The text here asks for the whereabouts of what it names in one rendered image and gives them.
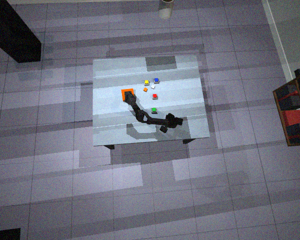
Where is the green button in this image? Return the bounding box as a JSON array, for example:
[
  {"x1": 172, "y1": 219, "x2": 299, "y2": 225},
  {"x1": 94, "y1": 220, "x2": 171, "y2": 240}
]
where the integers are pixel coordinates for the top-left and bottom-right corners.
[{"x1": 151, "y1": 107, "x2": 157, "y2": 113}]

